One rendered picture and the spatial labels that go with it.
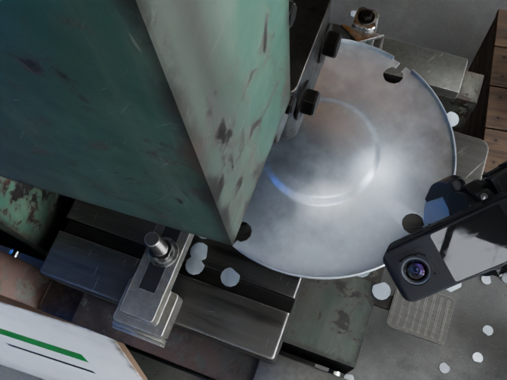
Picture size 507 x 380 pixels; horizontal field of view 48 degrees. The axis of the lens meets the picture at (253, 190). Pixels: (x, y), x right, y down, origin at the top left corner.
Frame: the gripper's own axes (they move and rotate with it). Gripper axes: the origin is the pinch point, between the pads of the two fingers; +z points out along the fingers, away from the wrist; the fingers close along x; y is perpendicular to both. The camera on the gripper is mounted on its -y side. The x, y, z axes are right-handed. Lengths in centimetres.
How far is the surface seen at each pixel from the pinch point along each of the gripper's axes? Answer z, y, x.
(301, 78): -12.9, -8.4, 17.1
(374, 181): 3.6, -1.8, 6.4
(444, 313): 58, 16, -27
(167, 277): 6.8, -26.2, 7.1
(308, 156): 4.9, -6.7, 12.0
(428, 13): 96, 64, 37
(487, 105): 49, 40, 7
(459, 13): 95, 71, 33
